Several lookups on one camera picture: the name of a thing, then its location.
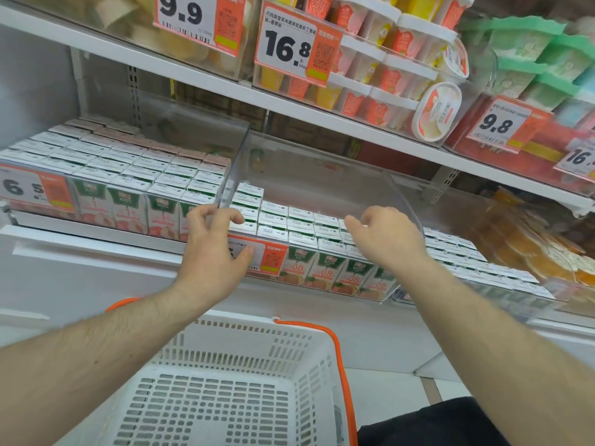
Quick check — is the person's left hand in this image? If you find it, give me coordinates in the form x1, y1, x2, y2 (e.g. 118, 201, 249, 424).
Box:
173, 204, 254, 313

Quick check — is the row of pink-label juice cartons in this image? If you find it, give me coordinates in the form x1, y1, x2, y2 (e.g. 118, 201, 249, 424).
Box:
0, 115, 232, 242

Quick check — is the stack of white-lid pudding cups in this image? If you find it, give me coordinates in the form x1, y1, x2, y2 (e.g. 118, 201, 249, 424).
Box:
258, 0, 478, 131

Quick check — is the row of blurred juice cartons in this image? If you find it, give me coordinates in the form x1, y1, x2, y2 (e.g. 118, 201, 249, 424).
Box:
394, 227, 558, 323

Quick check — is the orange white price tag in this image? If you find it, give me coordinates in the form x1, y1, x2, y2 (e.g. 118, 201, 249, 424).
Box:
0, 164, 76, 215
254, 0, 345, 87
467, 98, 534, 155
553, 138, 595, 182
153, 0, 248, 57
228, 233, 290, 277

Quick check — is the clear plastic display bin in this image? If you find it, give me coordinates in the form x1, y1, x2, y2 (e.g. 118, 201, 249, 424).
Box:
218, 129, 426, 305

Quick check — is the person's dark clothing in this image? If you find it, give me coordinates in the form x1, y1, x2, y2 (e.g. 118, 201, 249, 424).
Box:
357, 396, 513, 446

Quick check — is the person's left forearm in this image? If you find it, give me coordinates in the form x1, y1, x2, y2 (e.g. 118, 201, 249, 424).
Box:
0, 287, 220, 446

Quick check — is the clear bin with green cups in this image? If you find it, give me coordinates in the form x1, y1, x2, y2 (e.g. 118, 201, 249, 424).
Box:
444, 9, 595, 196

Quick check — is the person's right hand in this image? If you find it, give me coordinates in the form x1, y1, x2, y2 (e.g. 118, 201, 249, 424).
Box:
344, 206, 426, 275

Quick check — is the person's right forearm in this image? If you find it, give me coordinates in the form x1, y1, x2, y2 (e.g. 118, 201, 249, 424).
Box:
394, 259, 595, 446

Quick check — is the row of orange-label juice cartons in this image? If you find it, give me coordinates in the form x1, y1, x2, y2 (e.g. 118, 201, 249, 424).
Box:
228, 182, 400, 302

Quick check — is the slotted metal shelf upright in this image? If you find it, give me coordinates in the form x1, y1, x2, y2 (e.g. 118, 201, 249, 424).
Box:
127, 65, 143, 130

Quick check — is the pile of orange fruit packs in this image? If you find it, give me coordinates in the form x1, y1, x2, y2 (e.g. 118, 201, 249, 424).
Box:
472, 186, 595, 295

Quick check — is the clear bin with pudding cups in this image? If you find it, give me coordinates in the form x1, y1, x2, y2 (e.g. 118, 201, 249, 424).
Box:
252, 0, 498, 146

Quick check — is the stack of green-lid cups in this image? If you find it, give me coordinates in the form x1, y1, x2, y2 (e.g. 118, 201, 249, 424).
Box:
486, 15, 595, 128

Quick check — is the white plastic shopping basket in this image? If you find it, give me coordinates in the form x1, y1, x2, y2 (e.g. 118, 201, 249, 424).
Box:
55, 310, 359, 446

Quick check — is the oval orange white tub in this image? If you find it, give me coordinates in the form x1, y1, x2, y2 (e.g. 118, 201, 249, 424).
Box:
411, 81, 463, 143
434, 38, 470, 80

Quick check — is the white metal store shelf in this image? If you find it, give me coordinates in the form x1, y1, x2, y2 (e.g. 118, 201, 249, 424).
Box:
0, 2, 595, 218

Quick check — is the orange basket handle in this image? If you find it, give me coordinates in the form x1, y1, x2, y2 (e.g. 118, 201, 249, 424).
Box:
105, 297, 141, 313
273, 318, 359, 446

